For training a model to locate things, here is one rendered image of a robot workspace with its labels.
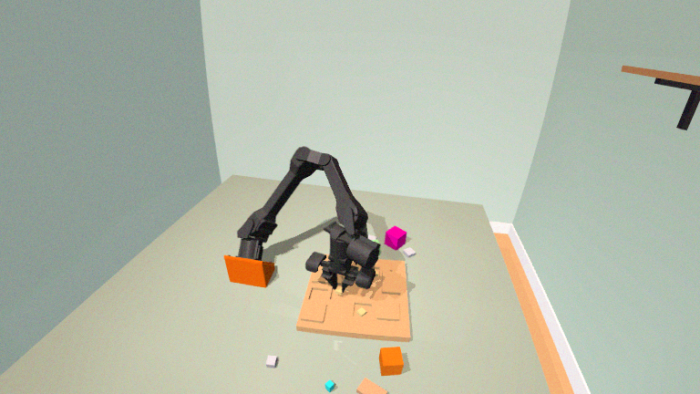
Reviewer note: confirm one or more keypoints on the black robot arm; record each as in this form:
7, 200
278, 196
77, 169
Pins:
351, 241

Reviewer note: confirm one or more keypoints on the magenta cube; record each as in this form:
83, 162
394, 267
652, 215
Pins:
395, 237

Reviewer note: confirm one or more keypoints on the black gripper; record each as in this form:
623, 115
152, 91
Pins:
340, 265

